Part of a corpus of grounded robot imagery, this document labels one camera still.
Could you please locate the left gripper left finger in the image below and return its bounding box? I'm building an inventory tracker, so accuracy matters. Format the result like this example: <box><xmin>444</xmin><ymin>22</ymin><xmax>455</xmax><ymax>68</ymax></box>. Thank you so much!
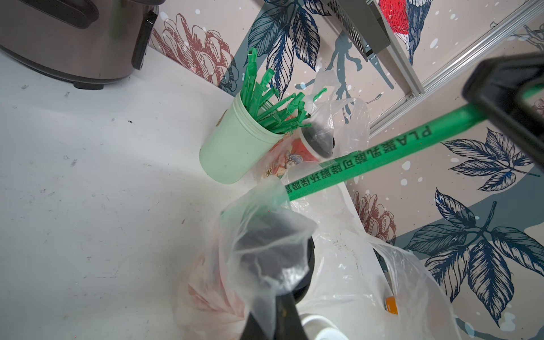
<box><xmin>239</xmin><ymin>314</ymin><xmax>275</xmax><ymax>340</ymax></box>

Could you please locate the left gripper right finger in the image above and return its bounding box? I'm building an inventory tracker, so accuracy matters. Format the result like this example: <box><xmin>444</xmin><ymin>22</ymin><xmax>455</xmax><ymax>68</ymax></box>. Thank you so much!
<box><xmin>273</xmin><ymin>293</ymin><xmax>308</xmax><ymax>340</ymax></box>

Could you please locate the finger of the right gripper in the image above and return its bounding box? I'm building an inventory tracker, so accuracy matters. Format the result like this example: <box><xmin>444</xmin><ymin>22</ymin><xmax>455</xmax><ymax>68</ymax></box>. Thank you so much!
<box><xmin>462</xmin><ymin>52</ymin><xmax>543</xmax><ymax>168</ymax></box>

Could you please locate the green straw with print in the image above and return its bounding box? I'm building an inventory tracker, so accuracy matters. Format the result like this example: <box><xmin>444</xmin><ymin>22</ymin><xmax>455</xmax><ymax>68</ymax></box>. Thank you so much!
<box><xmin>285</xmin><ymin>104</ymin><xmax>485</xmax><ymax>201</ymax></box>

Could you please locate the red cup black lid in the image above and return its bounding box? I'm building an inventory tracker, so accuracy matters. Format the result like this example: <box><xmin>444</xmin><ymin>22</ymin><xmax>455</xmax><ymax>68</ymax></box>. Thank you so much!
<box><xmin>258</xmin><ymin>125</ymin><xmax>335</xmax><ymax>179</ymax></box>
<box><xmin>187</xmin><ymin>208</ymin><xmax>317</xmax><ymax>326</ymax></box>

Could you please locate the clear plastic carrier bag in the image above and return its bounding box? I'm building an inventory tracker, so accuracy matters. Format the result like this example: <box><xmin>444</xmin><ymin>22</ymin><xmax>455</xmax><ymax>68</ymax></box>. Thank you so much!
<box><xmin>252</xmin><ymin>70</ymin><xmax>370</xmax><ymax>183</ymax></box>

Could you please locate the red cup black lid front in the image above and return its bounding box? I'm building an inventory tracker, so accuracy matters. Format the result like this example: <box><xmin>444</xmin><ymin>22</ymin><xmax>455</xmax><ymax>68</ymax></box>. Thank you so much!
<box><xmin>258</xmin><ymin>125</ymin><xmax>335</xmax><ymax>179</ymax></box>

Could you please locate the green straw holder cup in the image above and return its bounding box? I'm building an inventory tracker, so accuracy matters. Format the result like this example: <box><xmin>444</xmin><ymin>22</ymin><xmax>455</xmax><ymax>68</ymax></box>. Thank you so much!
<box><xmin>199</xmin><ymin>48</ymin><xmax>311</xmax><ymax>184</ymax></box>

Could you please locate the silver rice cooker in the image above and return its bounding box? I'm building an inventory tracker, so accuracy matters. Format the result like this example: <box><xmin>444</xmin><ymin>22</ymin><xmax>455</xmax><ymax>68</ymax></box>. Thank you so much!
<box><xmin>1</xmin><ymin>0</ymin><xmax>164</xmax><ymax>89</ymax></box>

